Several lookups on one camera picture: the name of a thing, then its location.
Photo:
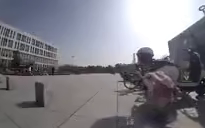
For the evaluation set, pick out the distant row of trees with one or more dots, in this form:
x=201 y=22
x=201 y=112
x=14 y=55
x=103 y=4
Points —
x=86 y=69

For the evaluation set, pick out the grey concrete slab pavement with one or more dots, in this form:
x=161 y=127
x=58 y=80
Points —
x=76 y=96

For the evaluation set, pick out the person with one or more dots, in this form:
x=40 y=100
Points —
x=156 y=86

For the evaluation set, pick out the concrete bollard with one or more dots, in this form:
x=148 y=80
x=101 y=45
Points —
x=39 y=94
x=7 y=83

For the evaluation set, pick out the white glass-fronted building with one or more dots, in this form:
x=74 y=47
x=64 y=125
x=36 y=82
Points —
x=16 y=46

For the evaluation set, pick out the row of parked scooters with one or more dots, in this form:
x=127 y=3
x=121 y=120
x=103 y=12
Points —
x=190 y=76

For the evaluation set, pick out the dark building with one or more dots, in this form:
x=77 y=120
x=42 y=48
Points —
x=193 y=40

